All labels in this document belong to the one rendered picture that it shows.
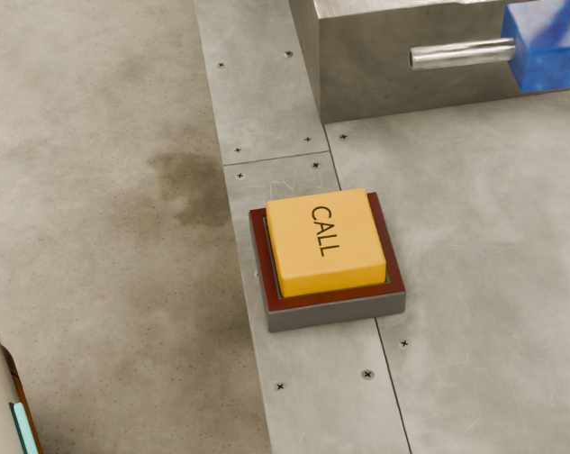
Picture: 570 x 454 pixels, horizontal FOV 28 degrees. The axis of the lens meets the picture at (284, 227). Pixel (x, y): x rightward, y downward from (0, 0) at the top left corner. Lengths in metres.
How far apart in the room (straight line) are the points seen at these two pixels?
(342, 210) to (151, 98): 1.37
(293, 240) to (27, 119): 1.40
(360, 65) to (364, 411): 0.23
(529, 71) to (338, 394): 0.20
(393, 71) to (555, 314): 0.19
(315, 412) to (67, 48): 1.59
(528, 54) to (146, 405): 1.09
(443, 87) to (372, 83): 0.05
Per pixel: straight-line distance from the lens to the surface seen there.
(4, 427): 1.29
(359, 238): 0.64
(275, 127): 0.76
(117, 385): 1.62
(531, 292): 0.68
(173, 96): 2.00
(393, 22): 0.72
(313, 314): 0.64
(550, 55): 0.60
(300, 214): 0.66
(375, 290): 0.64
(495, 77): 0.77
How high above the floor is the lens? 1.32
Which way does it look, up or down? 48 degrees down
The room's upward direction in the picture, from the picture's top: 3 degrees counter-clockwise
